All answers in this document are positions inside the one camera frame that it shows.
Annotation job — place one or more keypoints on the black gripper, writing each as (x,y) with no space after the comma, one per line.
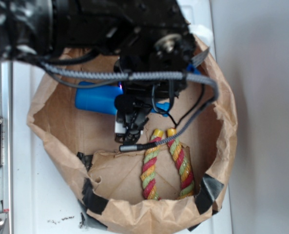
(155,68)

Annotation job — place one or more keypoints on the blue plastic bottle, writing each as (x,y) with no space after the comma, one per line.
(95,100)

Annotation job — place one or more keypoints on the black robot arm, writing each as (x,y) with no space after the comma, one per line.
(75,38)

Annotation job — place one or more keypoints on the brown paper bag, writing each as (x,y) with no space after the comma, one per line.
(107,183)

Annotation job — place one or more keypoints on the white plastic tray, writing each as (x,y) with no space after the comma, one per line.
(43,203)

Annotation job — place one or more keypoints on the red yellow green rope toy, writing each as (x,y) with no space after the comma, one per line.
(182,164)

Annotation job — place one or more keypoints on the aluminium frame rail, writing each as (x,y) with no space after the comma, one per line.
(6,184)

